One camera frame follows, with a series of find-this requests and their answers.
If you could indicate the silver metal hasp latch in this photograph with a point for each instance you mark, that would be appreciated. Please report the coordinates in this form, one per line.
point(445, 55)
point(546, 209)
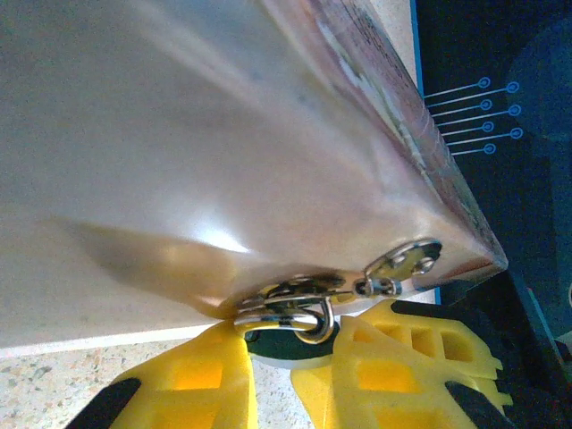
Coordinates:
point(402, 263)

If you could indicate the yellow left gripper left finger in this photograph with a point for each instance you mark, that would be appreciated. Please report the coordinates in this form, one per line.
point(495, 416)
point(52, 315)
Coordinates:
point(201, 393)

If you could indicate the small silver shackle padlock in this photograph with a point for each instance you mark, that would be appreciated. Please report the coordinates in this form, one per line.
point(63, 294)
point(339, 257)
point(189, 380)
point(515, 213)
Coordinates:
point(286, 346)

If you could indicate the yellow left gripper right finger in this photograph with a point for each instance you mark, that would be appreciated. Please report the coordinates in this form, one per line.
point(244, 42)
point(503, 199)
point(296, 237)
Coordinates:
point(380, 384)

